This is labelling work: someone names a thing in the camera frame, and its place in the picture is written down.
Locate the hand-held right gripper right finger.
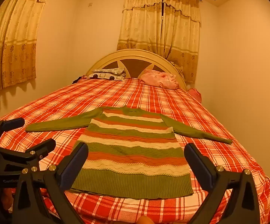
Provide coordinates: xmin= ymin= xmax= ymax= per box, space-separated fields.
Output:
xmin=184 ymin=143 xmax=261 ymax=224

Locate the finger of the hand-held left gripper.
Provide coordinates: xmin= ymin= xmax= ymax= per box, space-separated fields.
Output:
xmin=0 ymin=118 xmax=25 ymax=153
xmin=0 ymin=139 xmax=56 ymax=167

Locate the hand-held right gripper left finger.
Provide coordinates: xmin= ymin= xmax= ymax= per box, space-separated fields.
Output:
xmin=12 ymin=142 xmax=89 ymax=224

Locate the green orange striped knit sweater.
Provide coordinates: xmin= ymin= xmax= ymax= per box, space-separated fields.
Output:
xmin=25 ymin=106 xmax=233 ymax=200

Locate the red checked bed sheet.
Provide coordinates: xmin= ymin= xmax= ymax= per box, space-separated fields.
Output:
xmin=0 ymin=77 xmax=270 ymax=224

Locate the pink cloth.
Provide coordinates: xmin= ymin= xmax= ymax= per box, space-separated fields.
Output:
xmin=188 ymin=87 xmax=203 ymax=103

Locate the dark cloth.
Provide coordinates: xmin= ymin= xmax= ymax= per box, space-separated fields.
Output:
xmin=72 ymin=75 xmax=87 ymax=85

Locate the beige floral side curtain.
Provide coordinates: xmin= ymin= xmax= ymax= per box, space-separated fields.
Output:
xmin=0 ymin=0 xmax=55 ymax=97

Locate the pink floral pillow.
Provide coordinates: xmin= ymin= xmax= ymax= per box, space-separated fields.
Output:
xmin=139 ymin=69 xmax=180 ymax=90

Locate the folded patterned blanket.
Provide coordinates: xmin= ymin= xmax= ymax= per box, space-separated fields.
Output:
xmin=88 ymin=68 xmax=126 ymax=81

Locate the cream arched headboard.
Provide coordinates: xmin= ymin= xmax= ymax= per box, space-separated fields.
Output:
xmin=85 ymin=49 xmax=187 ymax=90

